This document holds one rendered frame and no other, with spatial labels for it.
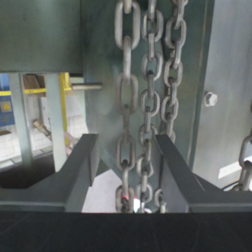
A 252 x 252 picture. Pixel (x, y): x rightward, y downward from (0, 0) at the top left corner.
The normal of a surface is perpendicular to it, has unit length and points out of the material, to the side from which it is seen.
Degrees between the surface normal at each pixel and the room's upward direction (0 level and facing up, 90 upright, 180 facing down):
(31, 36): 90
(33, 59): 90
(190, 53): 90
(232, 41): 90
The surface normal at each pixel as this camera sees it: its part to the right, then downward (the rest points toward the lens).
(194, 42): -0.87, 0.13
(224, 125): 0.49, 0.26
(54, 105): 0.76, 0.21
